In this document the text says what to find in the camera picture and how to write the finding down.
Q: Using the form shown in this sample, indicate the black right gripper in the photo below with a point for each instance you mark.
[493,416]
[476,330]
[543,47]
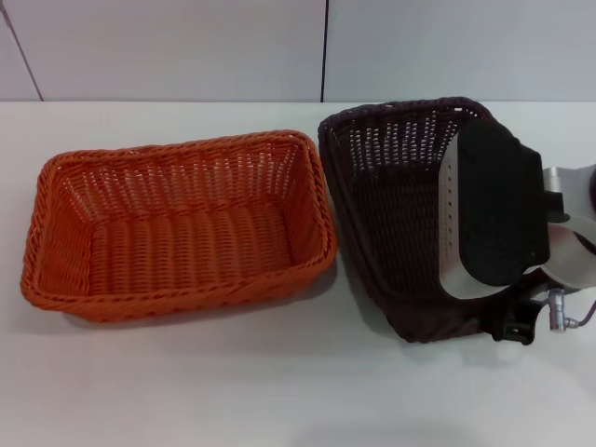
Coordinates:
[524,302]

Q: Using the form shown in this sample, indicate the dark brown woven basket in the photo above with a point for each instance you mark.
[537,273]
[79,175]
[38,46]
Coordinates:
[386,209]

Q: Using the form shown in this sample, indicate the orange woven plastic basket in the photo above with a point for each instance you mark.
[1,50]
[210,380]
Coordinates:
[186,247]

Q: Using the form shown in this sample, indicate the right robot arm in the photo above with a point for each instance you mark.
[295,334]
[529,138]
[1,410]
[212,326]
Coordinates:
[572,261]

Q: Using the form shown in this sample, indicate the right wrist camera silver housing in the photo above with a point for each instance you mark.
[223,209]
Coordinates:
[493,209]

